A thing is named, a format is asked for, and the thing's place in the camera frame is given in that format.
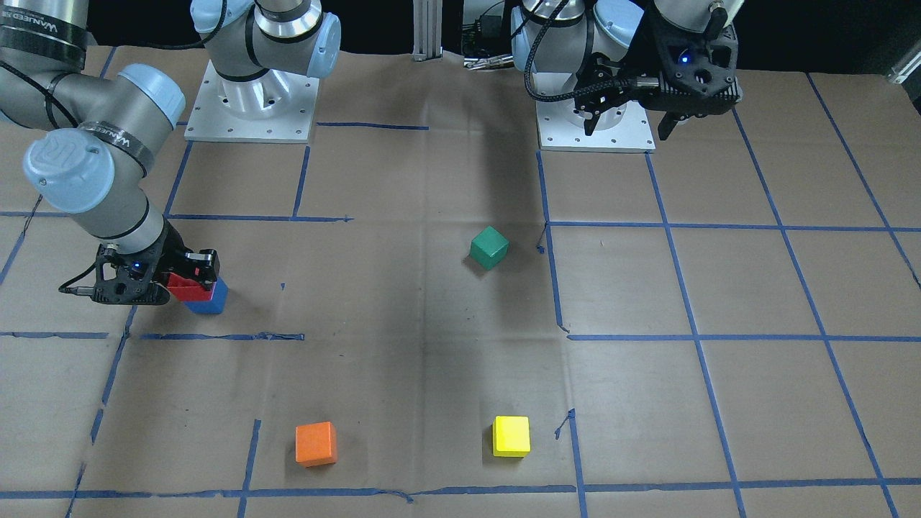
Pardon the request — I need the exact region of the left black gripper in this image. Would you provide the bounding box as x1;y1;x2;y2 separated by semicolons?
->
572;55;691;141

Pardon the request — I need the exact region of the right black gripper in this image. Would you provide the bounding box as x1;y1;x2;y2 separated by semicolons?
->
140;221;220;291

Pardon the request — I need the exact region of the red wooden block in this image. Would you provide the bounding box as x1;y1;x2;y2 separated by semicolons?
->
165;272;214;303

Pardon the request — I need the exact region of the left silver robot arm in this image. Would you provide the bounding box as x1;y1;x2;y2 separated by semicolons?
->
185;1;668;143

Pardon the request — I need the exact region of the blue wooden block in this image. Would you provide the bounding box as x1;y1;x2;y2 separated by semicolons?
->
182;278;228;314

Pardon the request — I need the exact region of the green wooden block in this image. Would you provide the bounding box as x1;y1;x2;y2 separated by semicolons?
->
469;226;510;270

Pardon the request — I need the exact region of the orange wooden block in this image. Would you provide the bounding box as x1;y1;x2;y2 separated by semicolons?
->
295;421;338;468

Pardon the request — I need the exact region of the yellow wooden block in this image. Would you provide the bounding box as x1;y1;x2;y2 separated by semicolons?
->
492;415;532;458

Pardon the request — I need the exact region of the brown paper table cover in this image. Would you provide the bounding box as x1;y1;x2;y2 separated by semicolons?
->
1;53;920;517

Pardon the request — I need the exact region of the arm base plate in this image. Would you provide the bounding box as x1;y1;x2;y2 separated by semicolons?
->
184;63;320;144
536;101;655;153

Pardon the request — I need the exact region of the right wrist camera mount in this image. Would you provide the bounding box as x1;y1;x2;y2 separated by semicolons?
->
58;243;171;306

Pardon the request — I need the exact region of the aluminium frame post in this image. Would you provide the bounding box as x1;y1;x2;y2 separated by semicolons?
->
412;0;443;62

